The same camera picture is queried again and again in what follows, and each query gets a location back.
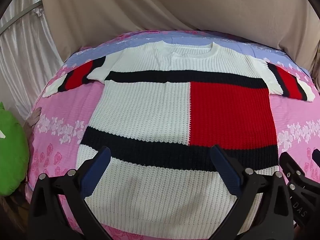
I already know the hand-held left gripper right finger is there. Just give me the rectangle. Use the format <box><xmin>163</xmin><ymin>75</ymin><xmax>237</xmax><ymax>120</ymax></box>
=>
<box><xmin>210</xmin><ymin>144</ymin><xmax>294</xmax><ymax>240</ymax></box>

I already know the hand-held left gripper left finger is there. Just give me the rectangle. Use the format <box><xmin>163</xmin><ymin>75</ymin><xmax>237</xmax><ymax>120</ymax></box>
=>
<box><xmin>27</xmin><ymin>146</ymin><xmax>112</xmax><ymax>240</ymax></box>

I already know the white red black knit sweater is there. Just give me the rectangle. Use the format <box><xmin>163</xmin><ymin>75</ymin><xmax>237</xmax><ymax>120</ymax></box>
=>
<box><xmin>43</xmin><ymin>41</ymin><xmax>317</xmax><ymax>227</ymax></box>

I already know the pink floral bedsheet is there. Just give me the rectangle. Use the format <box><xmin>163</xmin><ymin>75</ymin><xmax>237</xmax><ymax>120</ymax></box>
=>
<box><xmin>25</xmin><ymin>29</ymin><xmax>320</xmax><ymax>240</ymax></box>

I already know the green plush pillow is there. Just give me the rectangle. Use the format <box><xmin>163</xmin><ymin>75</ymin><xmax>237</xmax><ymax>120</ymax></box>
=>
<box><xmin>0</xmin><ymin>102</ymin><xmax>31</xmax><ymax>197</ymax></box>

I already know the white satin curtain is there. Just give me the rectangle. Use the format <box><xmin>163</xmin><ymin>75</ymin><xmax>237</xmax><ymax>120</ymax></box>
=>
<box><xmin>0</xmin><ymin>0</ymin><xmax>66</xmax><ymax>122</ymax></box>

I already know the grey metal rod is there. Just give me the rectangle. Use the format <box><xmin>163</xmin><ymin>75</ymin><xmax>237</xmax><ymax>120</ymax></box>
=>
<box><xmin>0</xmin><ymin>1</ymin><xmax>43</xmax><ymax>32</ymax></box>

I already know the beige draped cloth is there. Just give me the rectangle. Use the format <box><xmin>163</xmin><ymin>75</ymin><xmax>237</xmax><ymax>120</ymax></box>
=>
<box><xmin>40</xmin><ymin>0</ymin><xmax>320</xmax><ymax>73</ymax></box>

